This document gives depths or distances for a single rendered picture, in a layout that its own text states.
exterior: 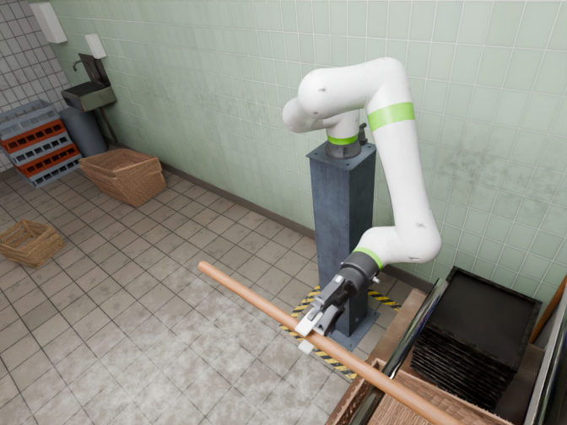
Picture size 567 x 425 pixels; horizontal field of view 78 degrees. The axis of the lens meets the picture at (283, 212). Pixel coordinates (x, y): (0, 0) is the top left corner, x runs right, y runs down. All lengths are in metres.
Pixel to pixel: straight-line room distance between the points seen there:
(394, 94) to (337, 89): 0.14
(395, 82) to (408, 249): 0.41
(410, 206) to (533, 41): 0.89
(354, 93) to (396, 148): 0.17
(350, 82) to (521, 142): 0.99
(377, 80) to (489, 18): 0.77
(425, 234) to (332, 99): 0.40
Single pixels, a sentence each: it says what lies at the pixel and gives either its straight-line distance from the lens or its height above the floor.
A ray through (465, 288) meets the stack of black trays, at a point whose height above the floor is 0.90.
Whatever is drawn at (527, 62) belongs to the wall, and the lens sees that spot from 1.65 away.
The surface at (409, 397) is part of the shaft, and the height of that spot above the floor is 1.21.
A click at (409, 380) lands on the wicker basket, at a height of 0.74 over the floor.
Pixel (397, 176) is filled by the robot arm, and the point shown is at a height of 1.42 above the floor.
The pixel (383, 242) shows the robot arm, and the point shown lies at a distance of 0.98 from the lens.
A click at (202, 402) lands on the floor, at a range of 2.21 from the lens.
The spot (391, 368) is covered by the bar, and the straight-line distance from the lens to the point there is 0.86.
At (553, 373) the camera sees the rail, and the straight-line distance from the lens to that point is 0.64.
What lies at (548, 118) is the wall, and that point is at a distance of 1.70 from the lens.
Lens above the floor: 1.94
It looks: 39 degrees down
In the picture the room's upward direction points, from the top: 9 degrees counter-clockwise
